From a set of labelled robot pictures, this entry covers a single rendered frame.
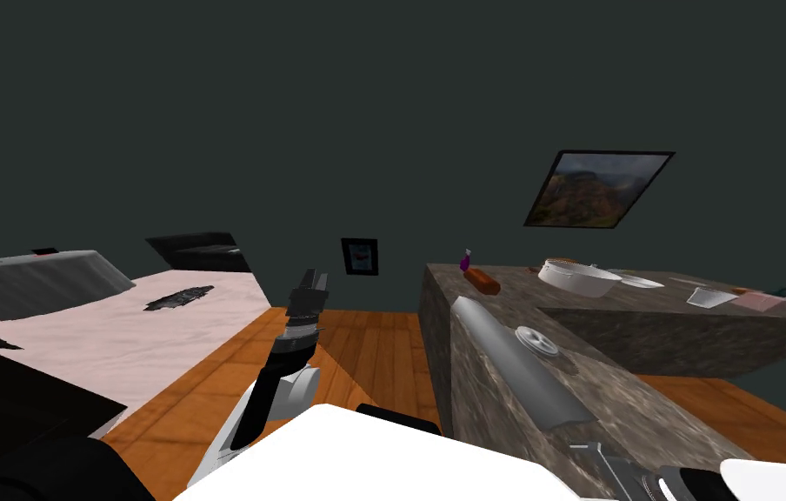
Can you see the landscape picture in black frame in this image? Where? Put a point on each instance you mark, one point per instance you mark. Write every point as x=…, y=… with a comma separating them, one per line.
x=595, y=189

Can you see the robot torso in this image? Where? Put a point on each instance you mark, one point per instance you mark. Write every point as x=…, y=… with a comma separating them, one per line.
x=365, y=459

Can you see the white plate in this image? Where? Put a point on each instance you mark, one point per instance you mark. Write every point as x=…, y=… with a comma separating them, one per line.
x=640, y=281

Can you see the purple bottle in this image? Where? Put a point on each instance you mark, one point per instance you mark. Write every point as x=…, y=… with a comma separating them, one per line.
x=465, y=261

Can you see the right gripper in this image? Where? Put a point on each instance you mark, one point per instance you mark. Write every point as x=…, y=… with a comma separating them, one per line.
x=615, y=473

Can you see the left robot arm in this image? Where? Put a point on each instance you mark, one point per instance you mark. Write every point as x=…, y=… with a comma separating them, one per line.
x=282, y=386

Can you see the white pot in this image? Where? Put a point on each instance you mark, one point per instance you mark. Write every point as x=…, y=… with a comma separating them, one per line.
x=577, y=278

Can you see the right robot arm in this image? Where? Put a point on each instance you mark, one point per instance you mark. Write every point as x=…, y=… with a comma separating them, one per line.
x=768, y=481

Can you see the white cup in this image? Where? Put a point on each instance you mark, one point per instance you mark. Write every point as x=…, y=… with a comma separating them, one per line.
x=711, y=298

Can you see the bed with pale pink cover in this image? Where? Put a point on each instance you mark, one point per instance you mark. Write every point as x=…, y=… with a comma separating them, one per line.
x=122, y=334

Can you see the small picture in black frame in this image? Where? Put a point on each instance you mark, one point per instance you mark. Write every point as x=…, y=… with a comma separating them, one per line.
x=359, y=257

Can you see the black low furniture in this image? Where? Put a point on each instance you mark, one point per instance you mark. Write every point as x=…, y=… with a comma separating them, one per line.
x=10, y=396

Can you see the brown stone counter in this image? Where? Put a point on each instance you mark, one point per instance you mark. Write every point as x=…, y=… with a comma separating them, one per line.
x=643, y=334

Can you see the brown bread loaf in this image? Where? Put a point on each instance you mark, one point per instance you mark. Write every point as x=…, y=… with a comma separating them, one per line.
x=482, y=281

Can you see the grey round disc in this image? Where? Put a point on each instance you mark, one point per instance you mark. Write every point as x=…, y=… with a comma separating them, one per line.
x=536, y=341

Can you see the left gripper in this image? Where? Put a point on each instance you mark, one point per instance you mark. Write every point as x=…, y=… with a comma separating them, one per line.
x=305, y=309

